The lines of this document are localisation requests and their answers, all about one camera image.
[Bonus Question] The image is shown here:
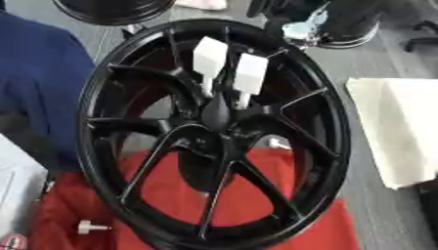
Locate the white box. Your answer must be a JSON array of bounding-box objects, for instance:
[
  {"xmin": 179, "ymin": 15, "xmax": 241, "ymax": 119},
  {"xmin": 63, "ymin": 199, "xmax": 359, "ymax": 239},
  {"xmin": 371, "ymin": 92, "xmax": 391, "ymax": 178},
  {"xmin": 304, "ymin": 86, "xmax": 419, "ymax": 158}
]
[{"xmin": 0, "ymin": 132, "xmax": 50, "ymax": 238}]

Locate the black spoked wheel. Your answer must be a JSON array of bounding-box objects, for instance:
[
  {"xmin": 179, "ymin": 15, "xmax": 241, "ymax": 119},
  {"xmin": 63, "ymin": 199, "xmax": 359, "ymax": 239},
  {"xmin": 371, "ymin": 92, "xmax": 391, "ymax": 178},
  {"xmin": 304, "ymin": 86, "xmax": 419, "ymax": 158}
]
[{"xmin": 75, "ymin": 18, "xmax": 353, "ymax": 250}]

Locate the person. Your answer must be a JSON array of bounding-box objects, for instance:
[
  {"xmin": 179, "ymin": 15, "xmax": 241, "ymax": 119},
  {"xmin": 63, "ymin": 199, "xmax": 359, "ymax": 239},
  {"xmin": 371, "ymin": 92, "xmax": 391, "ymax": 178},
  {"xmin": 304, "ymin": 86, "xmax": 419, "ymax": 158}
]
[{"xmin": 0, "ymin": 9, "xmax": 98, "ymax": 173}]

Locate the black office chair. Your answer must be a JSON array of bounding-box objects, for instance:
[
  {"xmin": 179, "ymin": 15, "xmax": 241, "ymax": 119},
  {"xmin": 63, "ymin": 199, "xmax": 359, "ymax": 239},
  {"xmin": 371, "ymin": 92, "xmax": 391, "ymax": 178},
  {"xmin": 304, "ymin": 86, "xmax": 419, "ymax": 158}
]
[{"xmin": 402, "ymin": 20, "xmax": 438, "ymax": 54}]

